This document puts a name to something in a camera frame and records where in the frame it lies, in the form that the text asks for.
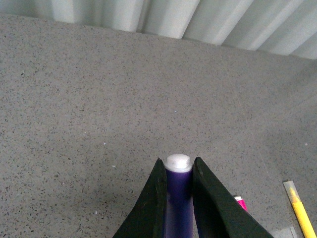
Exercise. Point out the white curtain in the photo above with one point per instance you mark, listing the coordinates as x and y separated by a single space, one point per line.
283 27

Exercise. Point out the pink pen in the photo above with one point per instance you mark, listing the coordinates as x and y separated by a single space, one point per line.
241 202

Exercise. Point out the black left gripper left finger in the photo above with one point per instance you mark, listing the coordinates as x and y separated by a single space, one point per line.
148 216

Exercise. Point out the purple pen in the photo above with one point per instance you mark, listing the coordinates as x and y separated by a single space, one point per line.
179 212

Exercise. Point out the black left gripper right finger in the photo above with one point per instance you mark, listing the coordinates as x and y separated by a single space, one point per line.
217 213

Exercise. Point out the yellow pen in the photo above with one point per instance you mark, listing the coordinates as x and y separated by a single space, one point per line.
299 210

